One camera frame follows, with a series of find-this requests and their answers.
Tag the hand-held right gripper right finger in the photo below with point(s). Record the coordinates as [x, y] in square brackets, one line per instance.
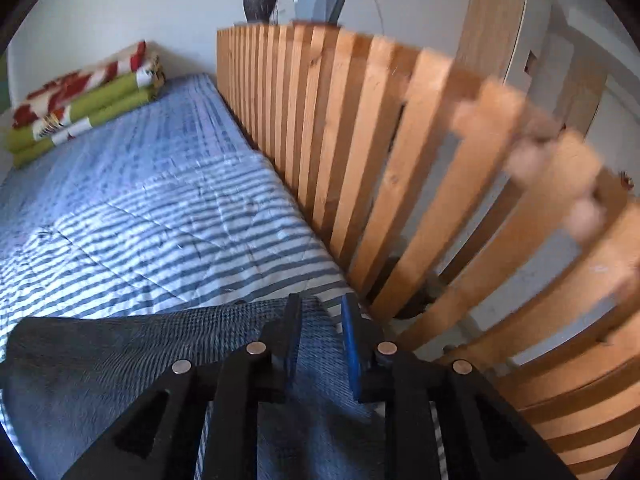
[352, 350]

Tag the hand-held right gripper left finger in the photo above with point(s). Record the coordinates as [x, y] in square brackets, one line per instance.
[290, 340]

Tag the grey pants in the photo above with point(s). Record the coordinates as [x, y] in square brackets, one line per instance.
[125, 355]

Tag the blue white striped bedspread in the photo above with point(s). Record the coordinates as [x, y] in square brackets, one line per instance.
[150, 210]

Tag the folded green red printed blanket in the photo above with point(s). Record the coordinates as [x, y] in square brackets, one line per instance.
[100, 95]

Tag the dark vase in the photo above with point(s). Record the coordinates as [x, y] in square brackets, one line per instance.
[260, 2]

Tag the wooden slatted bed rail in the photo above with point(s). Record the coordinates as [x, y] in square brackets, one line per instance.
[350, 110]

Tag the wooden door frame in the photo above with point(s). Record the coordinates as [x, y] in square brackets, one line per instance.
[495, 20]

